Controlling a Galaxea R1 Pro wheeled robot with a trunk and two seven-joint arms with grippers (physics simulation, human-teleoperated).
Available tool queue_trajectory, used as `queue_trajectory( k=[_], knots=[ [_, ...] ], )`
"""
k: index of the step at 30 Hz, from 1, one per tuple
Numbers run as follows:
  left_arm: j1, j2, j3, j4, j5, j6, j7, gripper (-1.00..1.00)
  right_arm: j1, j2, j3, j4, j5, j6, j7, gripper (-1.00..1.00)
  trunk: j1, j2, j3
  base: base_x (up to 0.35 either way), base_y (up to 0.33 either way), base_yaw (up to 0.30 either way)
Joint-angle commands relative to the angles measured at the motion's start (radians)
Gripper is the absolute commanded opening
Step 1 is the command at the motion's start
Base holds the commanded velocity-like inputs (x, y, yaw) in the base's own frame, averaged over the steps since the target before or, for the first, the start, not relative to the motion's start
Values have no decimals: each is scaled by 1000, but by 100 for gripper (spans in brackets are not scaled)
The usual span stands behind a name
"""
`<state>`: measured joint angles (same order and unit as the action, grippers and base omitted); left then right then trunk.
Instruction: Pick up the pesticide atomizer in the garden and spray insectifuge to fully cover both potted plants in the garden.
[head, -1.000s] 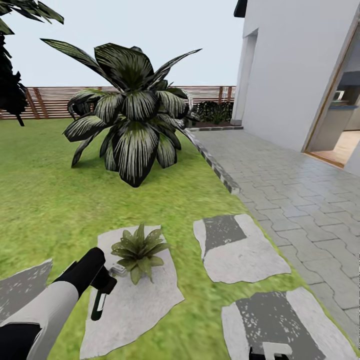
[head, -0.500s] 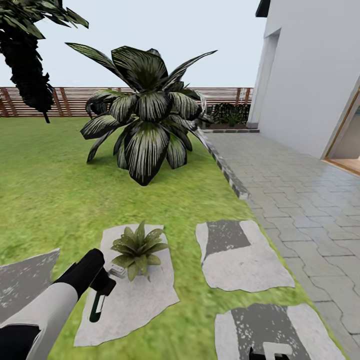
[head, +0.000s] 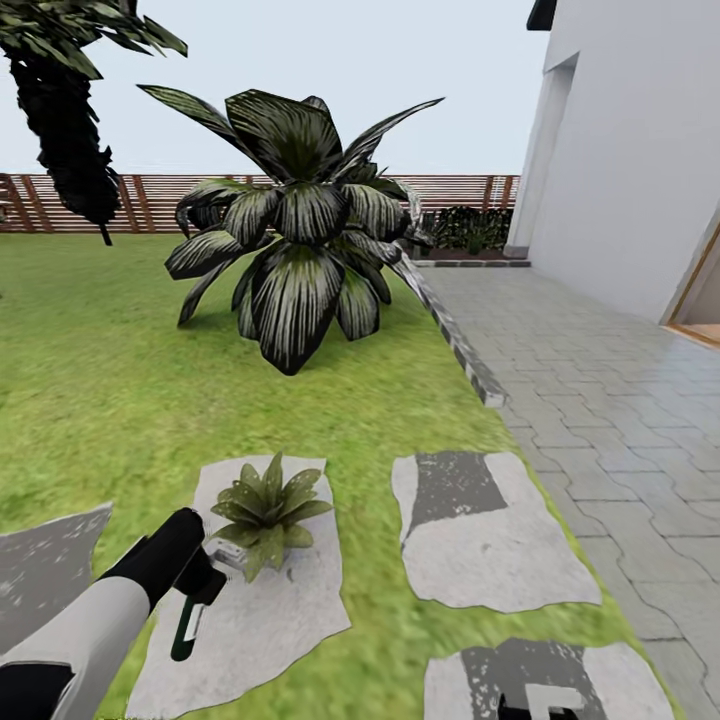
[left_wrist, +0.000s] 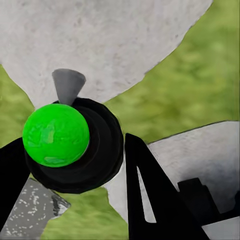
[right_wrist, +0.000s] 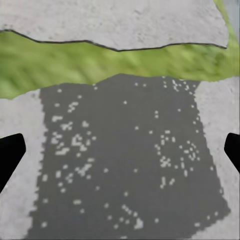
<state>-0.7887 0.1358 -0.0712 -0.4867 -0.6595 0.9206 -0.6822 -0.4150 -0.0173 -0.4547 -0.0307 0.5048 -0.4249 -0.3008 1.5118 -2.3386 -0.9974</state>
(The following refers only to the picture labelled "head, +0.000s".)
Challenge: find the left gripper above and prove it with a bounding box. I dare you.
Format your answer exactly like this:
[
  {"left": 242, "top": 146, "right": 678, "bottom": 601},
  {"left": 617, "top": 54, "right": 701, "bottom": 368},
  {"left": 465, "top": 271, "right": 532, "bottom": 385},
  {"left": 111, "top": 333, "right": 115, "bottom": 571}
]
[{"left": 174, "top": 556, "right": 227, "bottom": 605}]

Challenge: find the insectifuge atomizer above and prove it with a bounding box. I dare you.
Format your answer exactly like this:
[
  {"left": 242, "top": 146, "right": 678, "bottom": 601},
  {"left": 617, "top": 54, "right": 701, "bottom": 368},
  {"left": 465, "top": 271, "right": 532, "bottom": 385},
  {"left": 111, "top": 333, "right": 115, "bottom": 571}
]
[{"left": 169, "top": 596, "right": 205, "bottom": 662}]

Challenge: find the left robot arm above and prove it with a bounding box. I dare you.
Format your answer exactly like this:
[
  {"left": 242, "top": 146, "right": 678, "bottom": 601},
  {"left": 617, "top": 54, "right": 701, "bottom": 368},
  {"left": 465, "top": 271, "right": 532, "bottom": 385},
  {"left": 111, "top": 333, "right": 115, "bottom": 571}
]
[{"left": 0, "top": 509, "right": 247, "bottom": 720}]

